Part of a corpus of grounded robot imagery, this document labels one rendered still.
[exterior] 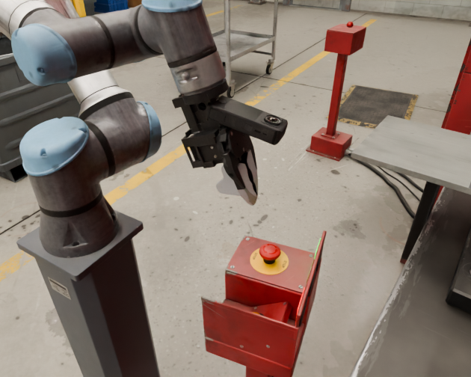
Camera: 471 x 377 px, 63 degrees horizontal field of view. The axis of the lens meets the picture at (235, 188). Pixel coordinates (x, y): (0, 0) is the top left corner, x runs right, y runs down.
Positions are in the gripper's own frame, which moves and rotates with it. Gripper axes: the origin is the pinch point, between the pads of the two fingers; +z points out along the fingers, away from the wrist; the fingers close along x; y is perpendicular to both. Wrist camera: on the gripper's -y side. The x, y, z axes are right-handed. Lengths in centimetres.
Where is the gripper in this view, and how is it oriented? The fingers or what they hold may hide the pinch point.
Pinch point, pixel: (255, 197)
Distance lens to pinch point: 65.8
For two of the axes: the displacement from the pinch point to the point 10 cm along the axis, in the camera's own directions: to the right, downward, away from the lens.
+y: -8.8, 0.9, 4.6
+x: -3.5, 5.2, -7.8
